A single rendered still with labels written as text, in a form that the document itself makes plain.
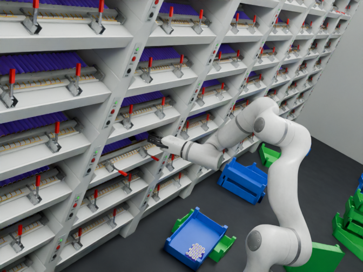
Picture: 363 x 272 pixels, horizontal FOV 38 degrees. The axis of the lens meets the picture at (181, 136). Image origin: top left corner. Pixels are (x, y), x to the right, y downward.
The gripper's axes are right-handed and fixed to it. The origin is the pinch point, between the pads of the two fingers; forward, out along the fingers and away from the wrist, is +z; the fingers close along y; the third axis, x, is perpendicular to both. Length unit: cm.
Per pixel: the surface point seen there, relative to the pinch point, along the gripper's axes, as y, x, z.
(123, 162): 18.4, 7.4, 2.6
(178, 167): -49, 28, 4
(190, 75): -8.1, -29.5, -7.5
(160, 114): 4.2, -12.9, -2.9
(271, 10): -85, -61, -15
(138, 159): 8.0, 8.1, 1.4
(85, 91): 67, -31, -5
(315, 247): -82, 58, -73
